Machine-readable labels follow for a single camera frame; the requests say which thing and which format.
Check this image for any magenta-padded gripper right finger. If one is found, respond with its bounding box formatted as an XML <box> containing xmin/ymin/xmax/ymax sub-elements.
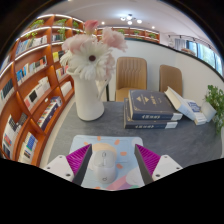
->
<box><xmin>134</xmin><ymin>144</ymin><xmax>184</xmax><ymax>184</ymax></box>

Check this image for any orange wall shelf with plants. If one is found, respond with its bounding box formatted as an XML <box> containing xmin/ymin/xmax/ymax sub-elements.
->
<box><xmin>96</xmin><ymin>26</ymin><xmax>161</xmax><ymax>44</ymax></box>

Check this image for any ceiling light cluster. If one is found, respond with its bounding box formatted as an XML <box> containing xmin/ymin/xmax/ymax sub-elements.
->
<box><xmin>120</xmin><ymin>13</ymin><xmax>143</xmax><ymax>26</ymax></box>

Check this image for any tan upholstered chair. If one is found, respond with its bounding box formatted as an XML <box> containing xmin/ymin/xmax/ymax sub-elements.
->
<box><xmin>114</xmin><ymin>56</ymin><xmax>148</xmax><ymax>103</ymax></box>
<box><xmin>158</xmin><ymin>64</ymin><xmax>184</xmax><ymax>98</ymax></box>

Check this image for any white vase with pink flowers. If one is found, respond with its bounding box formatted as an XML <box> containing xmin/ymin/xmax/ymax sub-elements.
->
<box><xmin>59</xmin><ymin>19</ymin><xmax>128</xmax><ymax>122</ymax></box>

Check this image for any thick white book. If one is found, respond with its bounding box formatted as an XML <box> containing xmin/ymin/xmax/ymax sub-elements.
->
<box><xmin>163</xmin><ymin>86</ymin><xmax>198</xmax><ymax>122</ymax></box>

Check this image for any green plant in white pot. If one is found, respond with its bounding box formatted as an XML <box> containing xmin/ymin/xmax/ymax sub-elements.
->
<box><xmin>199</xmin><ymin>84</ymin><xmax>224</xmax><ymax>134</ymax></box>

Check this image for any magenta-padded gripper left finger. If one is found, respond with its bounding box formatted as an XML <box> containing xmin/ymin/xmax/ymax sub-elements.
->
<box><xmin>44</xmin><ymin>144</ymin><xmax>94</xmax><ymax>187</ymax></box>

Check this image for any orange bookshelf unit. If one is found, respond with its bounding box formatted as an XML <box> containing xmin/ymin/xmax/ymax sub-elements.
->
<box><xmin>0</xmin><ymin>13</ymin><xmax>84</xmax><ymax>168</ymax></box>

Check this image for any window with curtain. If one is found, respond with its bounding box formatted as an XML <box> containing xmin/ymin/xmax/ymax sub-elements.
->
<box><xmin>168</xmin><ymin>33</ymin><xmax>224</xmax><ymax>76</ymax></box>

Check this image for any navy book with gold print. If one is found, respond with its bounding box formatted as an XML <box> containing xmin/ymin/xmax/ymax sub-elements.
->
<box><xmin>128</xmin><ymin>89</ymin><xmax>184</xmax><ymax>122</ymax></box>

